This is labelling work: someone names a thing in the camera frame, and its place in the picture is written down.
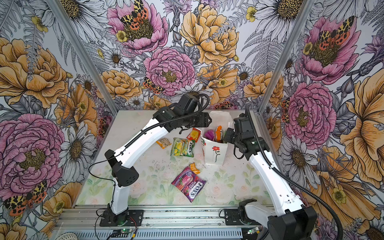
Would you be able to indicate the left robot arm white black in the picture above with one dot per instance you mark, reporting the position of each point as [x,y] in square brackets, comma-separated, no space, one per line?
[188,112]

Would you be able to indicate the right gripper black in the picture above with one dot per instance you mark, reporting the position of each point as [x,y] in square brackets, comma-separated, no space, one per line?
[227,137]

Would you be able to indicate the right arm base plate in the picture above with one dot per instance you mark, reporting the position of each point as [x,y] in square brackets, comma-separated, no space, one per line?
[232,217]

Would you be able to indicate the red yellow snack packet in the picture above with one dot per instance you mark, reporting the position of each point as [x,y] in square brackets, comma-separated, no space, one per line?
[194,135]

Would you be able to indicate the small tan snack packet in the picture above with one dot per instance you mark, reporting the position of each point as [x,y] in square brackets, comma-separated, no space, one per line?
[163,143]

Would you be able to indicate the purple Fox's candy bag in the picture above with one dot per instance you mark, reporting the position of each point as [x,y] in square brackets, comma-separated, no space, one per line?
[189,183]

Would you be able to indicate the aluminium rail frame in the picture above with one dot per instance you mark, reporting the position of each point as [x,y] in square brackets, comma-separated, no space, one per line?
[159,223]

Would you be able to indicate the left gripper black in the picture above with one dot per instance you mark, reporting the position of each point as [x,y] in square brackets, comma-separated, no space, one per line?
[203,121]

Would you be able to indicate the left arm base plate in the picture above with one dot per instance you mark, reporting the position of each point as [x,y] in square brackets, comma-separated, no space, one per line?
[128,218]

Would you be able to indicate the purple snack packet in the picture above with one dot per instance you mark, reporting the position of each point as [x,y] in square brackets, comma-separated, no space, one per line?
[210,135]

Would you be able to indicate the small orange snack packet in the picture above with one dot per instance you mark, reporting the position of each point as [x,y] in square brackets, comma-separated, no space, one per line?
[194,169]

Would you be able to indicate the green yellow candy bag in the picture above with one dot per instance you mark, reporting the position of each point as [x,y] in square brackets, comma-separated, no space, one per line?
[183,148]

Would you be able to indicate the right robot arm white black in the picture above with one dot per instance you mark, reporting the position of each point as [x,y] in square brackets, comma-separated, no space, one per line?
[289,219]

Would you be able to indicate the white paper bag red flower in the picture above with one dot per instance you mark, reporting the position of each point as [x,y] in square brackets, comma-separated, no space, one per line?
[215,153]

